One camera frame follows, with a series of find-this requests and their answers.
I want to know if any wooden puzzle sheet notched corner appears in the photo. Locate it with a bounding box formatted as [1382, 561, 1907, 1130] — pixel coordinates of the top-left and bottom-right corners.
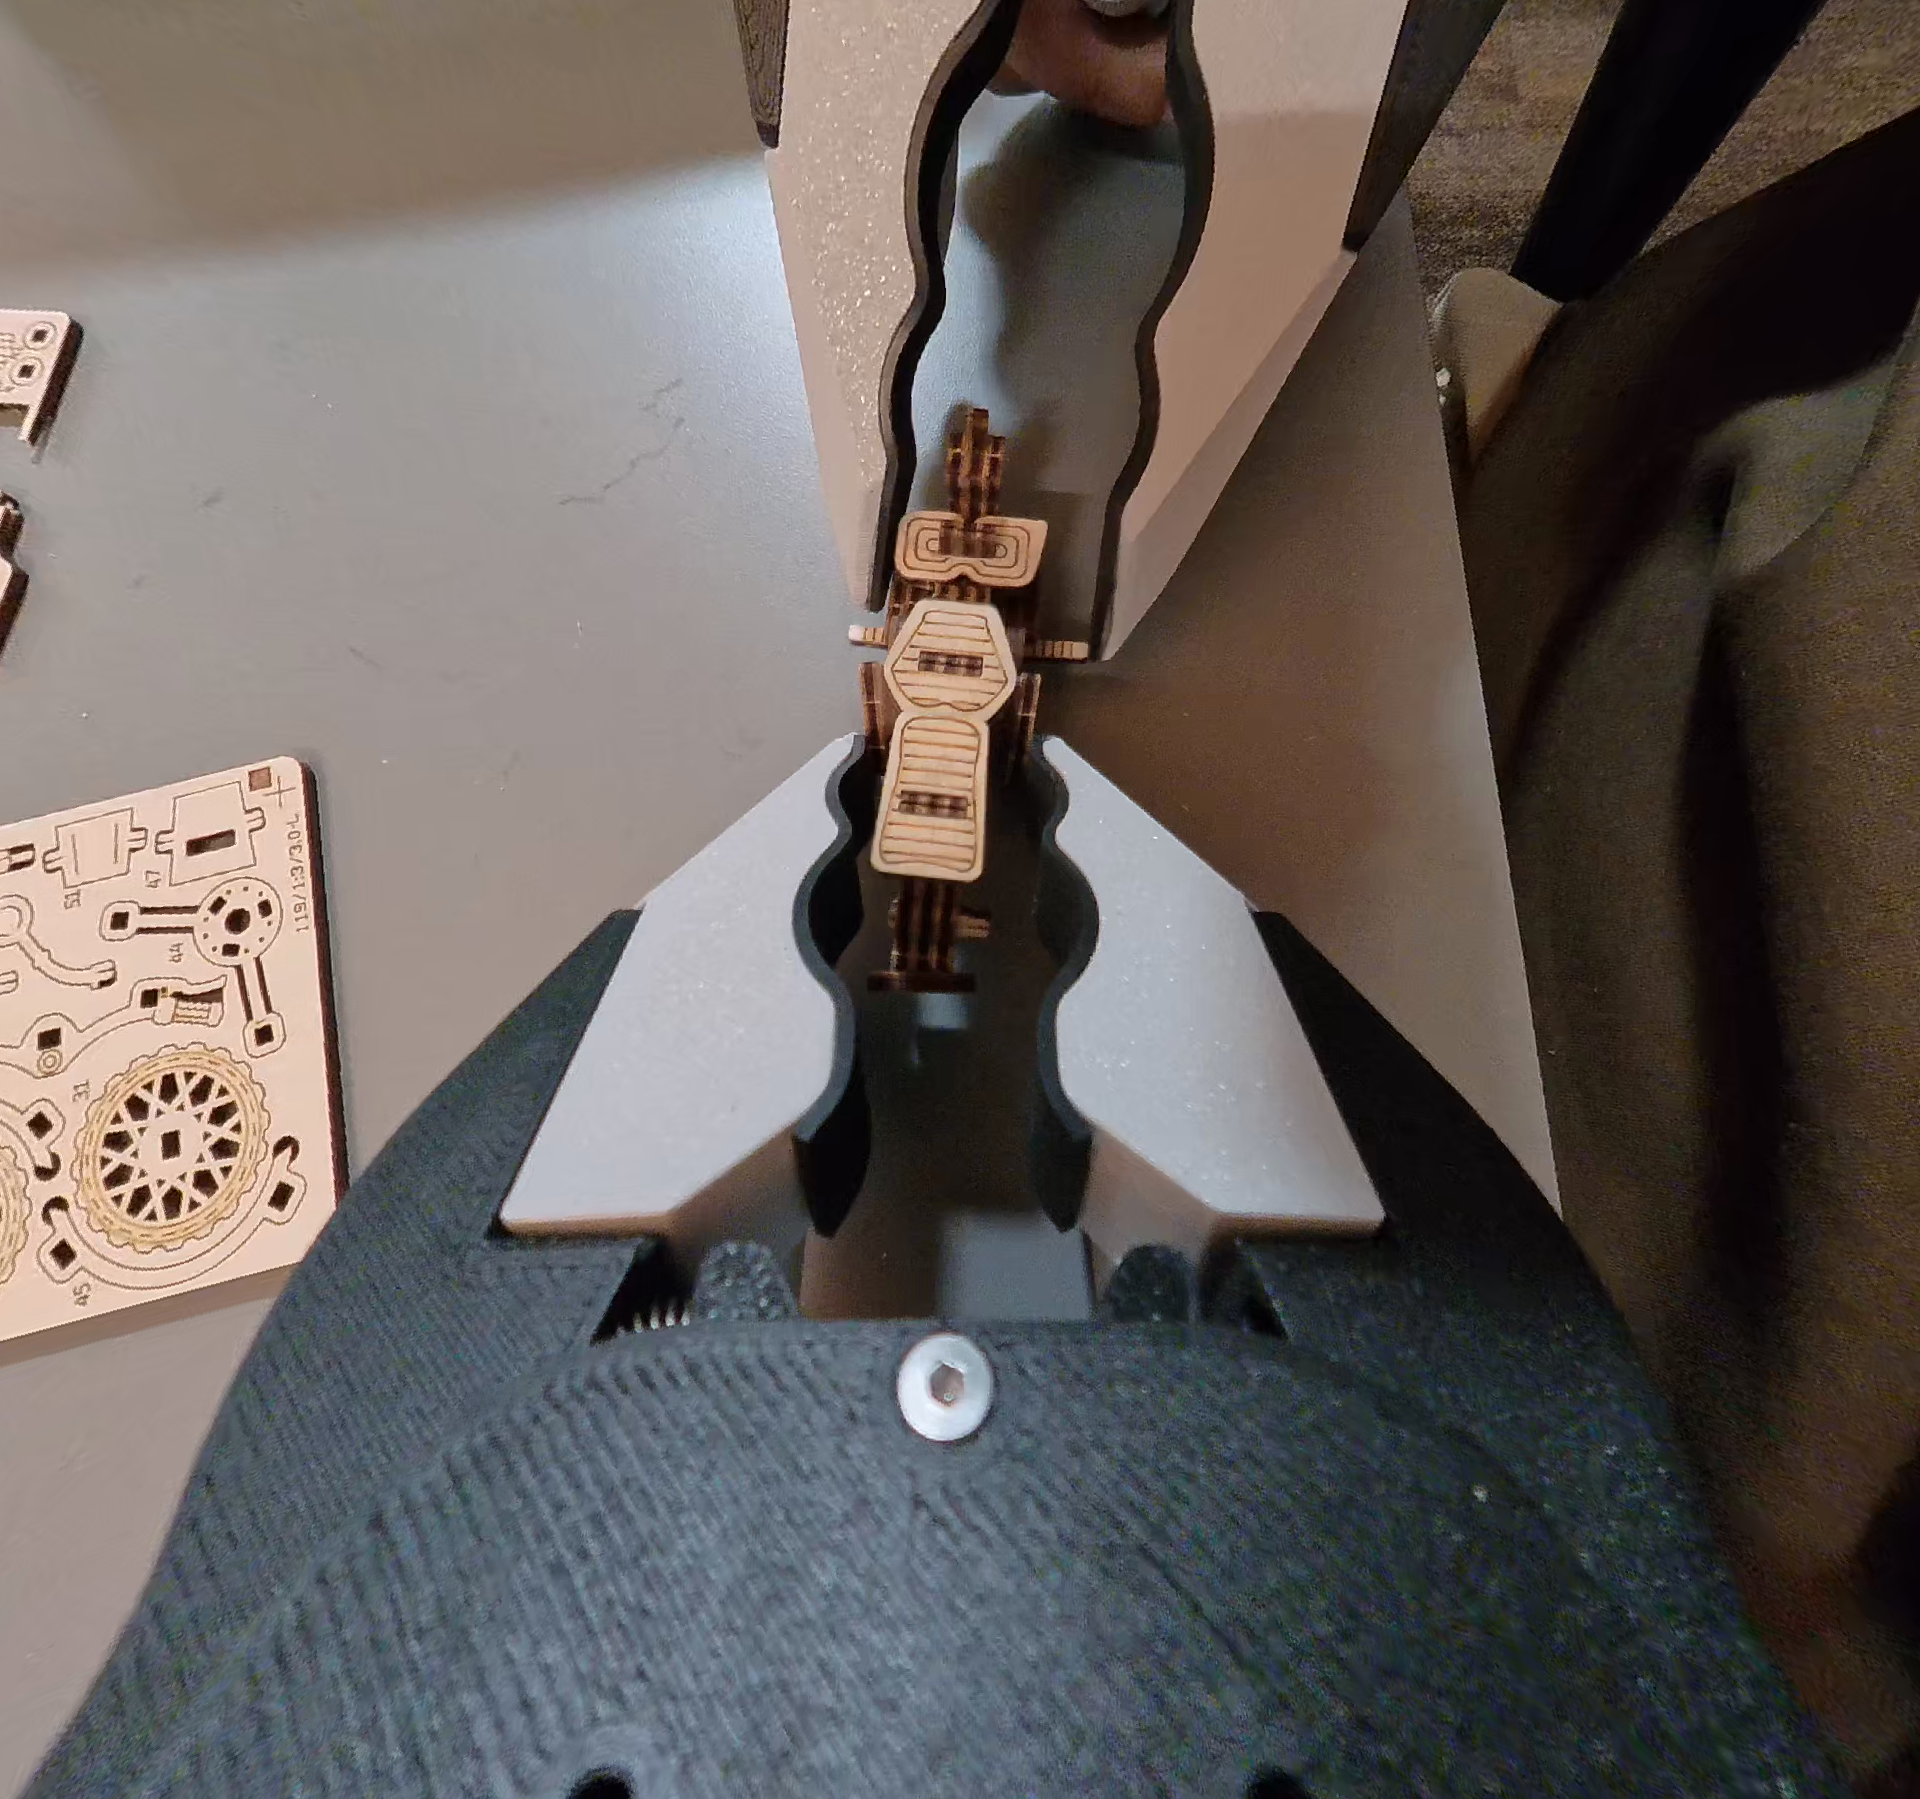
[0, 759, 349, 1342]

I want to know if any tiny wooden puzzle piece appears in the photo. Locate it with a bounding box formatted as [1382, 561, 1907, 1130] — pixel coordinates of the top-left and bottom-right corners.
[0, 312, 84, 448]

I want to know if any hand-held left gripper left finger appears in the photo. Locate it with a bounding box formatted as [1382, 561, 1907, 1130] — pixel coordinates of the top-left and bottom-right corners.
[500, 733, 875, 1306]

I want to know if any grey desk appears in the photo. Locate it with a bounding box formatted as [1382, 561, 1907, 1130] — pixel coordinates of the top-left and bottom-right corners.
[0, 0, 1566, 1799]

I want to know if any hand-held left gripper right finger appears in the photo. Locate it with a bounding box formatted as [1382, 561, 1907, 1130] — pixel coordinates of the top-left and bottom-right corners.
[1029, 738, 1387, 1271]

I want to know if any person's right hand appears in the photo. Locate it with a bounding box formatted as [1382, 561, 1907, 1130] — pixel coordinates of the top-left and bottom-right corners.
[998, 0, 1185, 131]

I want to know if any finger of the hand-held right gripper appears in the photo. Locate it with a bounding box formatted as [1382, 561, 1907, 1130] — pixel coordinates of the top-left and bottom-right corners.
[778, 0, 1035, 608]
[1100, 0, 1445, 665]

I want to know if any person's beige shoe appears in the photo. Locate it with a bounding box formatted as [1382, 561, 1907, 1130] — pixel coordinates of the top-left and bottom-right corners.
[1433, 267, 1550, 482]

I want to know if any person's olive clothing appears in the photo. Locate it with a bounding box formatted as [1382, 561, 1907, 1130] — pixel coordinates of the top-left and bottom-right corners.
[1464, 134, 1920, 1799]

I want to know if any wooden puzzle model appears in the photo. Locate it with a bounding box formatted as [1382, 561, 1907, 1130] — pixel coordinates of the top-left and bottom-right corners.
[848, 402, 1090, 992]

